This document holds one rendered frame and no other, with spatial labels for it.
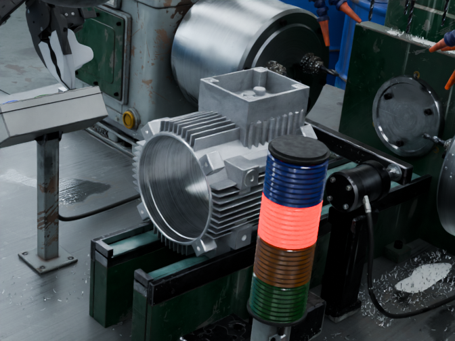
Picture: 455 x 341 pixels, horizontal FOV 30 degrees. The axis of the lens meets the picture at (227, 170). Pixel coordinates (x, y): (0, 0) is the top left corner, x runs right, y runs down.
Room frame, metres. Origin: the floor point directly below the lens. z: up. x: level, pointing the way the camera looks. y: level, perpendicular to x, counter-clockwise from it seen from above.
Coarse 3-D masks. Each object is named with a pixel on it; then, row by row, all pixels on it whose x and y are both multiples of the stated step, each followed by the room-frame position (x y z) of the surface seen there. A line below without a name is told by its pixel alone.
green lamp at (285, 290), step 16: (256, 288) 0.73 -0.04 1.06; (272, 288) 0.72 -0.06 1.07; (288, 288) 0.72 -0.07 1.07; (304, 288) 0.73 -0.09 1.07; (256, 304) 0.73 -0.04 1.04; (272, 304) 0.72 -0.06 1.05; (288, 304) 0.72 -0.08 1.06; (304, 304) 0.74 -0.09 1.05; (272, 320) 0.72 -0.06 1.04; (288, 320) 0.72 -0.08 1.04
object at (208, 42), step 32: (224, 0) 1.55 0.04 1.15; (256, 0) 1.54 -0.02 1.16; (192, 32) 1.52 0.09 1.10; (224, 32) 1.47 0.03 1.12; (256, 32) 1.44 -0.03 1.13; (288, 32) 1.48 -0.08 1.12; (320, 32) 1.54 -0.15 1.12; (192, 64) 1.49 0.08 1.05; (224, 64) 1.44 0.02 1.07; (256, 64) 1.43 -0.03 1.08; (288, 64) 1.49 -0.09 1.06; (320, 64) 1.50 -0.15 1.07; (192, 96) 1.51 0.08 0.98
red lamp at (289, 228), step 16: (272, 208) 0.73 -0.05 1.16; (288, 208) 0.72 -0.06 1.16; (304, 208) 0.72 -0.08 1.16; (320, 208) 0.74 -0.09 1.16; (272, 224) 0.73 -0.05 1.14; (288, 224) 0.72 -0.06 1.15; (304, 224) 0.72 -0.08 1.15; (272, 240) 0.73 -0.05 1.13; (288, 240) 0.72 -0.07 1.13; (304, 240) 0.73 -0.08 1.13
